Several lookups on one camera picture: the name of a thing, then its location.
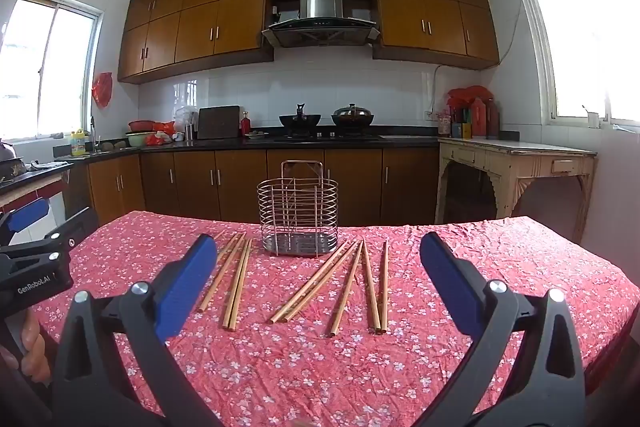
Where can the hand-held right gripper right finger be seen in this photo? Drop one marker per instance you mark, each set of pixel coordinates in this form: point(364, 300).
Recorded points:
point(450, 282)

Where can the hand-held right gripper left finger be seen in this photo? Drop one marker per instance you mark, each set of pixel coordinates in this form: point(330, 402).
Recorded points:
point(185, 287)

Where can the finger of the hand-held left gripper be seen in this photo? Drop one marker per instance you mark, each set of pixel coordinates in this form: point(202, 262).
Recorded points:
point(30, 213)
point(75, 227)

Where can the person's left hand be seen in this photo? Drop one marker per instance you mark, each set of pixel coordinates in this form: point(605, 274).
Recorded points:
point(37, 347)

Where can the dark pan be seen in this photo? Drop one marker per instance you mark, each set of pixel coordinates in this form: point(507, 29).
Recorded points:
point(11, 164)

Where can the yellow detergent bottle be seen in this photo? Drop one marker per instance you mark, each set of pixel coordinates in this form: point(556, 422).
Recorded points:
point(78, 144)

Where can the metal faucet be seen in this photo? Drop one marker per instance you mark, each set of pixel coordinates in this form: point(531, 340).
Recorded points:
point(93, 132)

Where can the pale green basin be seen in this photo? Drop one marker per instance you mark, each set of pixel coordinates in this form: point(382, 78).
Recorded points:
point(140, 139)

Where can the brown wooden lower cabinets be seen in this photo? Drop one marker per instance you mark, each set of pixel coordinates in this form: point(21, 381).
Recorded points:
point(240, 182)

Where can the brown wooden cabinets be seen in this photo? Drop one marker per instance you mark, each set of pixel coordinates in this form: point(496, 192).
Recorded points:
point(240, 22)
point(240, 182)

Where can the red basin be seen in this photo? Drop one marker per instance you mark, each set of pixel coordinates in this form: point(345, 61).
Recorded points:
point(141, 126)

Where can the red bag on counter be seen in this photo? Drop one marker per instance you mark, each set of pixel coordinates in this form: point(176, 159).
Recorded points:
point(164, 128)

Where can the red floral tablecloth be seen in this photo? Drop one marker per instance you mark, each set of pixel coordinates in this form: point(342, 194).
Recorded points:
point(350, 372)

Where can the hanging red plastic bag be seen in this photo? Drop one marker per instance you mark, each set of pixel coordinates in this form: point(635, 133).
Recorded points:
point(102, 89)

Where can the black kitchen countertop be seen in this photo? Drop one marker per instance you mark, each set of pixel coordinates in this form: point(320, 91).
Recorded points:
point(410, 142)

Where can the sliding window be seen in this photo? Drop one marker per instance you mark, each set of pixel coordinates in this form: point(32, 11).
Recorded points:
point(50, 67)

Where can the cream wooden side table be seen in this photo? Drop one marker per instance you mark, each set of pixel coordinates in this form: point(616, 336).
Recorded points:
point(515, 147)

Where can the white plastic bag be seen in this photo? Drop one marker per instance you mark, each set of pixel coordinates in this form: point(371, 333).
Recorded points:
point(185, 114)

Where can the colourful box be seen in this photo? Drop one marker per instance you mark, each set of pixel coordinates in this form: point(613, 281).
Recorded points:
point(461, 124)

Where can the red container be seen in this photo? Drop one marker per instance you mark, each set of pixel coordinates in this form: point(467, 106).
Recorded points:
point(478, 119)

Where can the small plate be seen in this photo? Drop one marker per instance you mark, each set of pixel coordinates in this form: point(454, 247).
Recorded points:
point(256, 136)

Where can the dark bottle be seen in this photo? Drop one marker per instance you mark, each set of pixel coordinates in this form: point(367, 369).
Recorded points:
point(492, 119)

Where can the dark cutting board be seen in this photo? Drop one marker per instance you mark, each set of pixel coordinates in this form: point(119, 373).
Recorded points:
point(218, 122)

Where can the small red bottle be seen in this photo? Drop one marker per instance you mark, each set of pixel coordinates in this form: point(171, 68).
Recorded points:
point(245, 126)

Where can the black gas stove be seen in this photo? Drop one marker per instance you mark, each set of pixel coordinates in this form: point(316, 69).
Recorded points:
point(327, 138)

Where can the wok with lid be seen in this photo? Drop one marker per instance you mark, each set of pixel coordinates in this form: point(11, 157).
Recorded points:
point(352, 117)

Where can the black wok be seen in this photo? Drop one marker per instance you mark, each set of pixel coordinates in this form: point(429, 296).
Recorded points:
point(300, 122)

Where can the white cup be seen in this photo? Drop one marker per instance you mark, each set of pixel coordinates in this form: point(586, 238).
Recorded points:
point(592, 121)

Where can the brown wooden upper cabinets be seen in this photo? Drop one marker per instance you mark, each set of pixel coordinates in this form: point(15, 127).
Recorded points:
point(240, 22)

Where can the white framed window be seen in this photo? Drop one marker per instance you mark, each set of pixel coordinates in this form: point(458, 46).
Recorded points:
point(585, 32)

